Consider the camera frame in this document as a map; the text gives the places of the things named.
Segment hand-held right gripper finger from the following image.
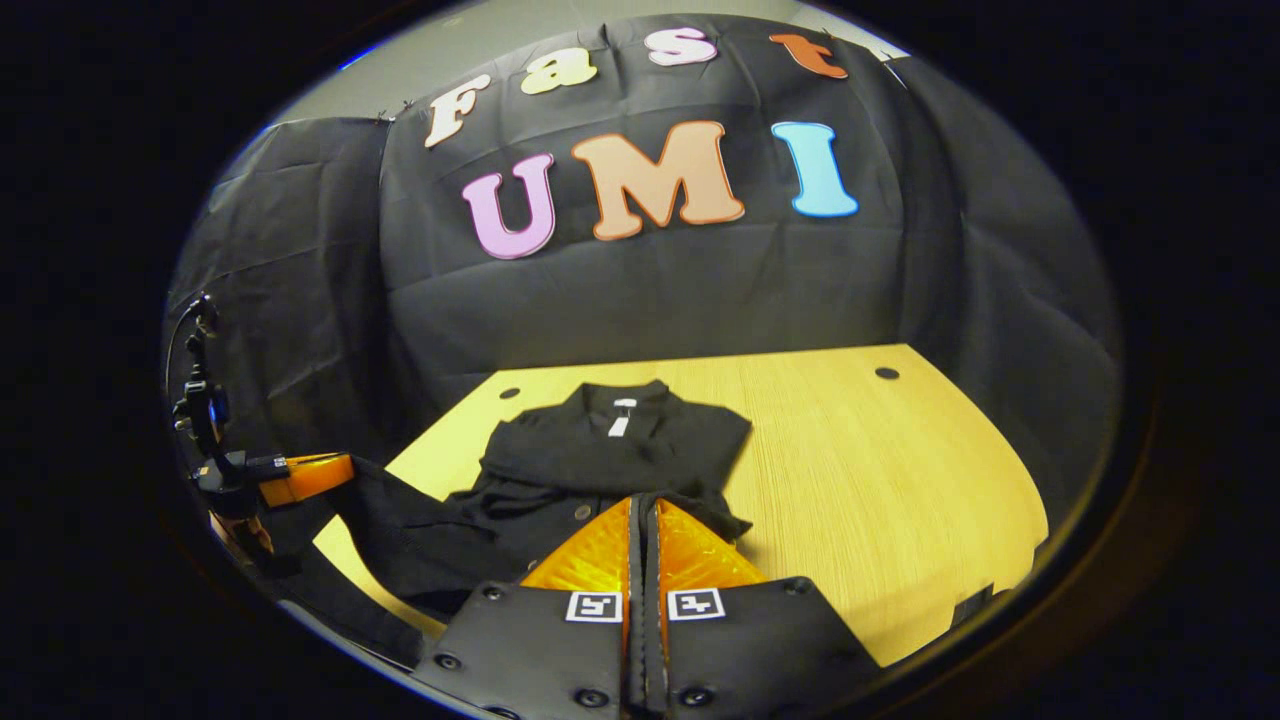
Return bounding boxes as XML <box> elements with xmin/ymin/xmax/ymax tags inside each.
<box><xmin>645</xmin><ymin>494</ymin><xmax>883</xmax><ymax>720</ymax></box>
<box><xmin>411</xmin><ymin>494</ymin><xmax>647</xmax><ymax>720</ymax></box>

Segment black buttoned cardigan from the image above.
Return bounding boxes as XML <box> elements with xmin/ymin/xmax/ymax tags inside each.
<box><xmin>255</xmin><ymin>378</ymin><xmax>754</xmax><ymax>669</ymax></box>

